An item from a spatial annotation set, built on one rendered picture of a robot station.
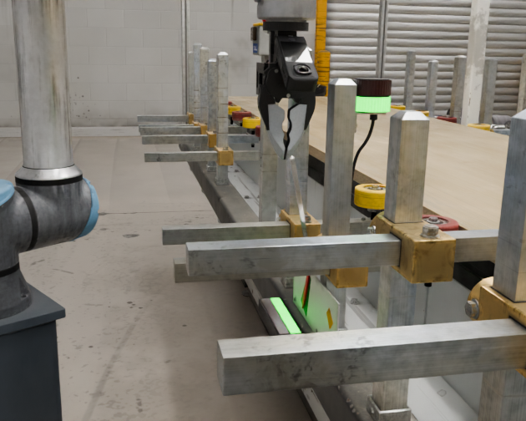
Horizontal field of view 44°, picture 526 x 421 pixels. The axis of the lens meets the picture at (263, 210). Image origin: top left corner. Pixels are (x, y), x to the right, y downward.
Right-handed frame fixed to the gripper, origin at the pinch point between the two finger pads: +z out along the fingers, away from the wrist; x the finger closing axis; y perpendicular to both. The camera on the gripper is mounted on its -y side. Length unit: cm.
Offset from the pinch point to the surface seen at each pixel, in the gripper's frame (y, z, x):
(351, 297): 32, 39, -24
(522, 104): 112, 3, -115
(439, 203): 6.0, 10.7, -30.6
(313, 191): 77, 24, -28
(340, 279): -12.4, 17.2, -5.9
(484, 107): 137, 6, -115
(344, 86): -5.1, -10.7, -7.6
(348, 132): -5.1, -3.8, -8.6
